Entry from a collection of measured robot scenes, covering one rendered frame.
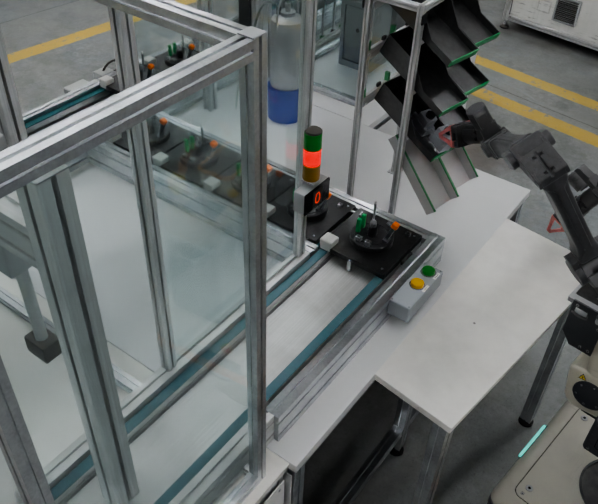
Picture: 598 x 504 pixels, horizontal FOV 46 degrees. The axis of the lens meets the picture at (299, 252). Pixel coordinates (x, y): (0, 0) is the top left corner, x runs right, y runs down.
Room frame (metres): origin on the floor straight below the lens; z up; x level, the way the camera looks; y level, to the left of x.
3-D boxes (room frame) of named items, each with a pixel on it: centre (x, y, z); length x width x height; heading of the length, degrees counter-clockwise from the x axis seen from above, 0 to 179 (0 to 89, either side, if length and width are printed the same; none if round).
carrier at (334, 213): (1.88, -0.02, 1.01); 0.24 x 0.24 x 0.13; 55
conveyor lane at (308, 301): (1.50, -0.04, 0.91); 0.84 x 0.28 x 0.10; 145
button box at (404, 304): (1.54, -0.36, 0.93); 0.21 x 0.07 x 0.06; 145
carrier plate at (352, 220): (1.73, -0.23, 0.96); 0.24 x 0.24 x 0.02; 55
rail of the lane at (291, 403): (1.42, -0.20, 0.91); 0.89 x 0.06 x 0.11; 145
